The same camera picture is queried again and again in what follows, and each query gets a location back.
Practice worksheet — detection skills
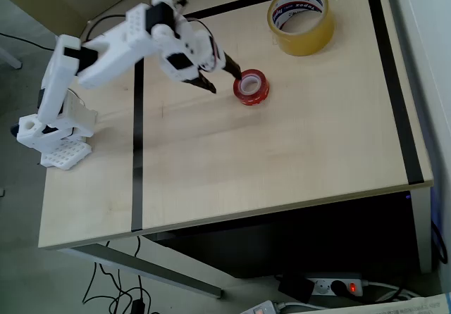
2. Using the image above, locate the red tape roll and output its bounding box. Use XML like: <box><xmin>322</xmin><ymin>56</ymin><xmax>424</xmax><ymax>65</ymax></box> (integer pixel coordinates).
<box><xmin>232</xmin><ymin>68</ymin><xmax>271</xmax><ymax>108</ymax></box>

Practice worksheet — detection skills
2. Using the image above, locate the large yellow tape roll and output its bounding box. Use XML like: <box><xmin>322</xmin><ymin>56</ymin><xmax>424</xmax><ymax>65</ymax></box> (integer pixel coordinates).
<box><xmin>266</xmin><ymin>0</ymin><xmax>336</xmax><ymax>57</ymax></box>

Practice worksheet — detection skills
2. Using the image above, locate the grey furniture leg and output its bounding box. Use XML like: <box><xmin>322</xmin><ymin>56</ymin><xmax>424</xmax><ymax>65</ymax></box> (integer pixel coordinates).
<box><xmin>0</xmin><ymin>44</ymin><xmax>23</xmax><ymax>70</ymax></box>

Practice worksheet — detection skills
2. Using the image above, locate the grey slanted table leg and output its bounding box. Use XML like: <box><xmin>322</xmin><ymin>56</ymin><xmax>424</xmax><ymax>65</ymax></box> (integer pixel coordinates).
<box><xmin>58</xmin><ymin>242</ymin><xmax>223</xmax><ymax>299</ymax></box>

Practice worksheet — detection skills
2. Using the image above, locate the black power adapter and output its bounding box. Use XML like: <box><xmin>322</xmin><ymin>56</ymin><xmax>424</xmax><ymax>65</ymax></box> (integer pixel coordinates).
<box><xmin>277</xmin><ymin>274</ymin><xmax>315</xmax><ymax>303</ymax></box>

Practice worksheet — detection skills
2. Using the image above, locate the black round plug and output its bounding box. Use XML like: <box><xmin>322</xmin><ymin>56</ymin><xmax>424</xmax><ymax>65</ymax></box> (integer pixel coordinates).
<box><xmin>330</xmin><ymin>280</ymin><xmax>349</xmax><ymax>296</ymax></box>

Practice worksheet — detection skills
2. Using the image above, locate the grey upright table leg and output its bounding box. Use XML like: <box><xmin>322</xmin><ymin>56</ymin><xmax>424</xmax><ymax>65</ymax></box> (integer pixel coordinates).
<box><xmin>409</xmin><ymin>186</ymin><xmax>433</xmax><ymax>273</ymax></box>

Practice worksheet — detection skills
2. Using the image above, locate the printed paper sheet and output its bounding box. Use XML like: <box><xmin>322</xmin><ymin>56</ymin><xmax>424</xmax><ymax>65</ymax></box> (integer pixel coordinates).
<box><xmin>309</xmin><ymin>291</ymin><xmax>451</xmax><ymax>314</ymax></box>

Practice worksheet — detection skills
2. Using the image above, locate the thin black cable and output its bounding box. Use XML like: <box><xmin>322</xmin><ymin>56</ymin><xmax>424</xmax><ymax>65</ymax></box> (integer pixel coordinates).
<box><xmin>85</xmin><ymin>13</ymin><xmax>126</xmax><ymax>44</ymax></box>

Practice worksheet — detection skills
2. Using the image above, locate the white perforated base plate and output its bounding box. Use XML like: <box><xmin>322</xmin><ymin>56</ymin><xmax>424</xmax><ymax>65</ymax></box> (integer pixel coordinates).
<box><xmin>39</xmin><ymin>138</ymin><xmax>93</xmax><ymax>171</ymax></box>

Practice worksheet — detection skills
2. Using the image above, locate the grey power strip red switch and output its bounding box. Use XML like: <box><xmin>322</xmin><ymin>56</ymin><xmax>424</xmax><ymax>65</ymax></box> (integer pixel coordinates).
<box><xmin>240</xmin><ymin>299</ymin><xmax>283</xmax><ymax>314</ymax></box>

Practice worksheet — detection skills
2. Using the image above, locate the black floor cable tangle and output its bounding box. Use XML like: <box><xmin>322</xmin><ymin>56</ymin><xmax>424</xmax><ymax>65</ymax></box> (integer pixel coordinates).
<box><xmin>81</xmin><ymin>235</ymin><xmax>156</xmax><ymax>314</ymax></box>

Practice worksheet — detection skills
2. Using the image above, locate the white power strip red switch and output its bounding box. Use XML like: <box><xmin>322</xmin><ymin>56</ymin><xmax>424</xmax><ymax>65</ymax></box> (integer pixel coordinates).
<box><xmin>305</xmin><ymin>274</ymin><xmax>369</xmax><ymax>298</ymax></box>

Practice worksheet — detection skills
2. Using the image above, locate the white power cable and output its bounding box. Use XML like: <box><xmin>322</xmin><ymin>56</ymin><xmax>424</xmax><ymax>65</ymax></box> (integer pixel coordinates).
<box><xmin>362</xmin><ymin>280</ymin><xmax>426</xmax><ymax>303</ymax></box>

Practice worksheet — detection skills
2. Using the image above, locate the black cable loop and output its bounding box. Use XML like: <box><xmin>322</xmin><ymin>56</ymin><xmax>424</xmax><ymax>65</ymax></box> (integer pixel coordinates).
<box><xmin>431</xmin><ymin>220</ymin><xmax>449</xmax><ymax>263</ymax></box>

